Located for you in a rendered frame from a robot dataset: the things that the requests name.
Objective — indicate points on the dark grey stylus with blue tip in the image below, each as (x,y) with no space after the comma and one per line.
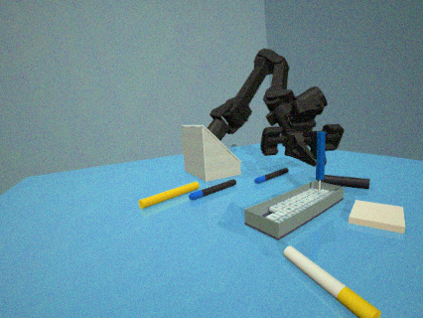
(271,176)
(211,190)

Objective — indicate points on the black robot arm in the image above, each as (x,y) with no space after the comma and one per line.
(277,98)

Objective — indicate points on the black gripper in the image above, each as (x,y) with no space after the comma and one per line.
(296,138)

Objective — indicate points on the grey keyboard with white keys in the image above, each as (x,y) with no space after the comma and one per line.
(285,213)

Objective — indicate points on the white cylinder with yellow cap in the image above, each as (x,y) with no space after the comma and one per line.
(355,304)

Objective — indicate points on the dark grey cylinder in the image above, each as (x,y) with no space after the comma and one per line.
(347,181)

